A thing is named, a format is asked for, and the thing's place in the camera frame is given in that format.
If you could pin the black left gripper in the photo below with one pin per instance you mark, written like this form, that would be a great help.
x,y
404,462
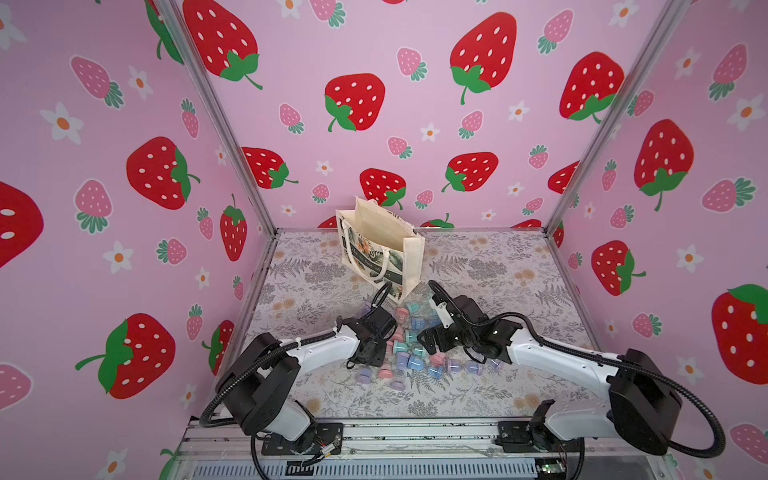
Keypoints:
x,y
381,356

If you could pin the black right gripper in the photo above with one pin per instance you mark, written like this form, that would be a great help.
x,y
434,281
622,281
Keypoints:
x,y
435,340

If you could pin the canvas tote bag floral print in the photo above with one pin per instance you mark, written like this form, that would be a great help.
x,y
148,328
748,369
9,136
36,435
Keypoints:
x,y
381,248

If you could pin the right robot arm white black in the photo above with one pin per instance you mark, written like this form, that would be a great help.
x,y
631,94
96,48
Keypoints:
x,y
633,402

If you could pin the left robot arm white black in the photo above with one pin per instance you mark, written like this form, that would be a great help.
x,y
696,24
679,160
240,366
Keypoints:
x,y
254,392

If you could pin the purple hourglass right cluster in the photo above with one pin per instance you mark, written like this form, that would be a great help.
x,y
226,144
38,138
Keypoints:
x,y
477,368

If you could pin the pink hourglass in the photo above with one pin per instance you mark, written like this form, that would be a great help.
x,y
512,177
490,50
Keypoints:
x,y
385,373

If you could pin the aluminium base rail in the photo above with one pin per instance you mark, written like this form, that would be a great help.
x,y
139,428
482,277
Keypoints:
x,y
412,448

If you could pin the left aluminium corner post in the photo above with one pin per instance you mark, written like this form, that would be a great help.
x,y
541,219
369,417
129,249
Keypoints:
x,y
180,34

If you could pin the aluminium corner frame post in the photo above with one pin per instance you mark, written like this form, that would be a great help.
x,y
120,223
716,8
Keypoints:
x,y
664,27

